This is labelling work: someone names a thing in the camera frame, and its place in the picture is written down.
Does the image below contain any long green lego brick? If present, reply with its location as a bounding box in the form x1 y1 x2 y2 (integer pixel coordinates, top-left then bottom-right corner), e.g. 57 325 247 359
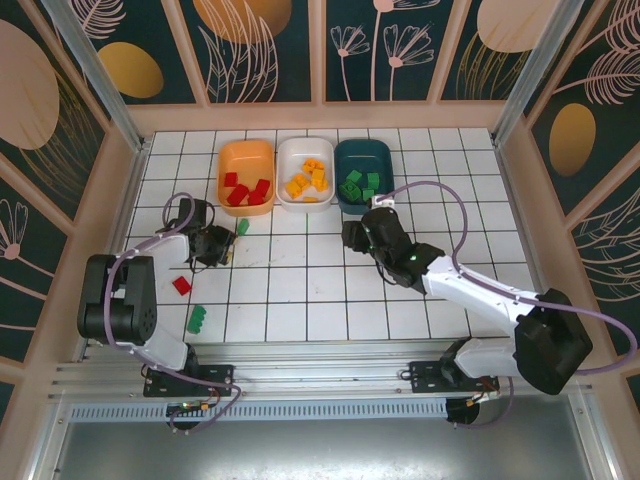
186 304 209 335

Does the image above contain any teal plastic bin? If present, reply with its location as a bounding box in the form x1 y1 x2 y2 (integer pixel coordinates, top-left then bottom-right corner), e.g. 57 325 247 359
333 138 394 216

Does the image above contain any orange plastic bin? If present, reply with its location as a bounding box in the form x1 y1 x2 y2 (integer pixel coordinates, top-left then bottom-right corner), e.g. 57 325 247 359
217 139 276 217

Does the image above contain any white plastic bin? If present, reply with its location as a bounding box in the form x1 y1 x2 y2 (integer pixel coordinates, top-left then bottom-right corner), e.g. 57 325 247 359
276 138 335 214

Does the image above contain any grey metal base sheet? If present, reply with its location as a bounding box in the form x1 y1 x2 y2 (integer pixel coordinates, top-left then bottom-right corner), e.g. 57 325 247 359
29 392 616 480

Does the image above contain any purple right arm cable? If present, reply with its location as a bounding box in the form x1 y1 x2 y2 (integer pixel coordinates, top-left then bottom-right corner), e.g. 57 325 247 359
379 180 640 430

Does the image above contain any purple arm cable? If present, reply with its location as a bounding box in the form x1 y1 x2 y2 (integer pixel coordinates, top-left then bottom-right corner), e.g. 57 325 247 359
379 180 640 430
105 193 246 434

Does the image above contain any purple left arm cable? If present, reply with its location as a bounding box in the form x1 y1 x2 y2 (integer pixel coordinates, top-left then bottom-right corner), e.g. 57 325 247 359
105 193 246 434

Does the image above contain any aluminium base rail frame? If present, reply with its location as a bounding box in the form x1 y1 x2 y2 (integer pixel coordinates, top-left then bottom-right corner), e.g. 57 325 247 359
47 335 591 406

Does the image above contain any dark wall panel with flowers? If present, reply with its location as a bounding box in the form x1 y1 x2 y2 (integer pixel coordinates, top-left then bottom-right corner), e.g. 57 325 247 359
0 159 69 366
324 0 435 103

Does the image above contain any white slotted cable duct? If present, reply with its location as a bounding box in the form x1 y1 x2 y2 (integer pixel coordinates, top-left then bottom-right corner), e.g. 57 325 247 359
68 402 451 422

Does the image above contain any aluminium frame post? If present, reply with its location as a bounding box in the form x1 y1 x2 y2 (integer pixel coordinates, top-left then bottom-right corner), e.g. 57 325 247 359
492 0 576 146
39 0 151 154

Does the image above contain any dark wall panel orange circle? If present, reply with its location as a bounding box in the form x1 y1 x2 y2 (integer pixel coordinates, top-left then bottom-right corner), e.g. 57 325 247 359
178 0 312 104

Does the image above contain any dark wall panel gold oval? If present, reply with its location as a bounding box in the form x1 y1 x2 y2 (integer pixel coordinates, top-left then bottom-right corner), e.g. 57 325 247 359
52 0 197 105

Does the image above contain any dark wall panel beige circle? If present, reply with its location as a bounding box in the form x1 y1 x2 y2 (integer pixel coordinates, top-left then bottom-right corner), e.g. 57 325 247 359
0 0 109 234
438 0 569 101

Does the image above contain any dark wall panel yellow oval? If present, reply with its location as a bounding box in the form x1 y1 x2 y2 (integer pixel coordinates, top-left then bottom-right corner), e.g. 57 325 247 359
524 0 640 216

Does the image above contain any dark wall panel with leaves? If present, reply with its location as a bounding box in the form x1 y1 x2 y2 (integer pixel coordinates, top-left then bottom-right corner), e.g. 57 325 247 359
569 174 640 359

